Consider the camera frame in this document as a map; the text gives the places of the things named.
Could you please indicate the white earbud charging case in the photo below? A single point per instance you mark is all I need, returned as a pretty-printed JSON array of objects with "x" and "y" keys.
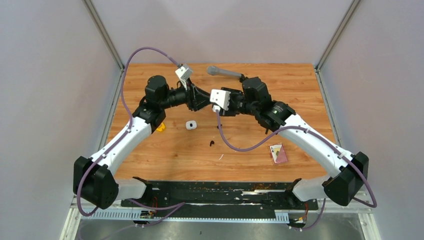
[{"x": 191, "y": 125}]

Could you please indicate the yellow triangular plastic part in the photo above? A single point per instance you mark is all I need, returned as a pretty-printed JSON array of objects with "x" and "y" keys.
[{"x": 161, "y": 128}]

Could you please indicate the playing card box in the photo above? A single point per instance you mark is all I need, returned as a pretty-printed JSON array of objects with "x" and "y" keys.
[{"x": 278, "y": 154}]

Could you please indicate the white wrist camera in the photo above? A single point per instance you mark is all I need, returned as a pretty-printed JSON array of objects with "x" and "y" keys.
[
  {"x": 183, "y": 72},
  {"x": 220, "y": 99}
]

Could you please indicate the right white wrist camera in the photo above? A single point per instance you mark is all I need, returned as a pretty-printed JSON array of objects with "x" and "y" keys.
[{"x": 220, "y": 99}]

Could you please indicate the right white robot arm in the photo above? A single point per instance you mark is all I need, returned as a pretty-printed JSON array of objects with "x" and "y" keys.
[{"x": 346, "y": 172}]

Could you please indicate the slotted cable duct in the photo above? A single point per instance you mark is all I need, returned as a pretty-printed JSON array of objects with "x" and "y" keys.
[{"x": 140, "y": 216}]

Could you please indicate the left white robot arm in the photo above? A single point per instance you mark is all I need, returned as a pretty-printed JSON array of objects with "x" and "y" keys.
[{"x": 93, "y": 177}]

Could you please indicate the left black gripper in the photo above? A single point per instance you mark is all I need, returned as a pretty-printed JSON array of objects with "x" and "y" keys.
[{"x": 196, "y": 98}]

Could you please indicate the grey microphone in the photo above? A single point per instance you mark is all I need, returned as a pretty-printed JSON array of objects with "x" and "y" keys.
[{"x": 216, "y": 71}]

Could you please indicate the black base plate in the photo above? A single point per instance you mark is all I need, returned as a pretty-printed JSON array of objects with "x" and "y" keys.
[{"x": 225, "y": 199}]

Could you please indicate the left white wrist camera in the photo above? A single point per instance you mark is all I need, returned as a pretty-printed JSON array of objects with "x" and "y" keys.
[{"x": 183, "y": 72}]

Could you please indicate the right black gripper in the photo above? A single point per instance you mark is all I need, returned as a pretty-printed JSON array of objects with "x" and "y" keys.
[{"x": 229, "y": 112}]

